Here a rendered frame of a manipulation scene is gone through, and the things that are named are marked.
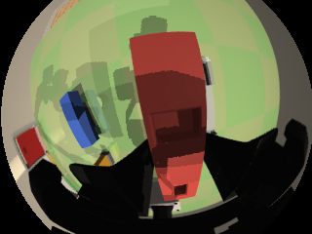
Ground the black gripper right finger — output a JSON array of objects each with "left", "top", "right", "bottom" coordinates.
[{"left": 203, "top": 128, "right": 278, "bottom": 202}]

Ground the blue long rectangular block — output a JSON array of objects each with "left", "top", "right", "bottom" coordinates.
[{"left": 59, "top": 91, "right": 98, "bottom": 148}]

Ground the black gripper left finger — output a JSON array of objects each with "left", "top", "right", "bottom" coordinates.
[{"left": 69, "top": 139, "right": 155, "bottom": 217}]

